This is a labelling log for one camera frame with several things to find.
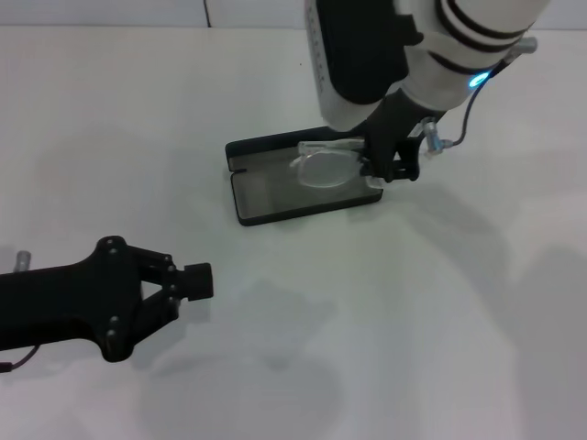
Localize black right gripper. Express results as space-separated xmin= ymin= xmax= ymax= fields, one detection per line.
xmin=360 ymin=88 xmax=445 ymax=183

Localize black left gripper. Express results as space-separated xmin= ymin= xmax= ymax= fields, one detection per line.
xmin=0 ymin=235 xmax=216 ymax=364

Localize left gripper cable with plug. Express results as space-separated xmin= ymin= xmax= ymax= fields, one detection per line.
xmin=0 ymin=343 xmax=43 ymax=375

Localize clear white glasses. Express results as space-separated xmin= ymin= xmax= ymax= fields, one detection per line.
xmin=287 ymin=137 xmax=385 ymax=191

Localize black glasses case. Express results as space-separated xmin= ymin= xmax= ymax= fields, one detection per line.
xmin=224 ymin=124 xmax=384 ymax=227

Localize gripper cable with plug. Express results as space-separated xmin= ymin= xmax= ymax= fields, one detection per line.
xmin=0 ymin=343 xmax=43 ymax=375
xmin=412 ymin=35 xmax=538 ymax=160

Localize right gripper cable with plug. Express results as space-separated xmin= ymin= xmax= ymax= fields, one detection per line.
xmin=412 ymin=35 xmax=538 ymax=160

